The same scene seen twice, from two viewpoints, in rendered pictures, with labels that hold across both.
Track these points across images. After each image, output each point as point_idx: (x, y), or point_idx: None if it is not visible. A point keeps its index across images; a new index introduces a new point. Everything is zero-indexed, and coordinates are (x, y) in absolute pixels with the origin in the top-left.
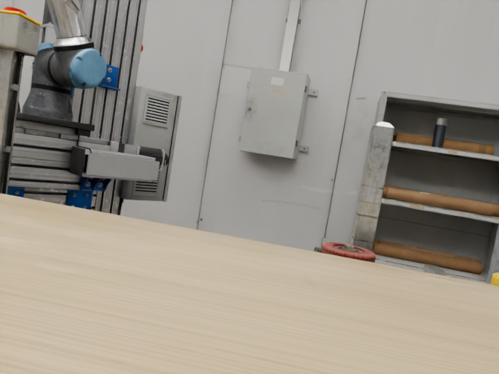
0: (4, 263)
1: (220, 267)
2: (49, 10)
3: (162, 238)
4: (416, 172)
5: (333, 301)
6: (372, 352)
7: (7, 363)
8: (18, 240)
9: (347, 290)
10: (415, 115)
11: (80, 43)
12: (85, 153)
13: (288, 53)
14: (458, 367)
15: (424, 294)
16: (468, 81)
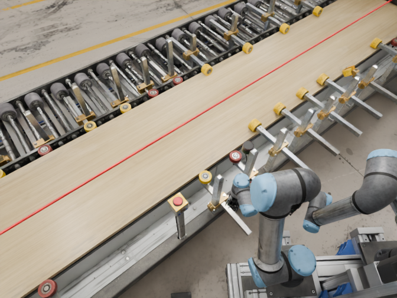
0: (77, 200)
1: (58, 233)
2: (386, 259)
3: (81, 234)
4: None
5: (35, 240)
6: (24, 228)
7: (51, 194)
8: (88, 206)
9: (35, 250)
10: None
11: (253, 258)
12: (252, 290)
13: None
14: (13, 236)
15: (20, 268)
16: None
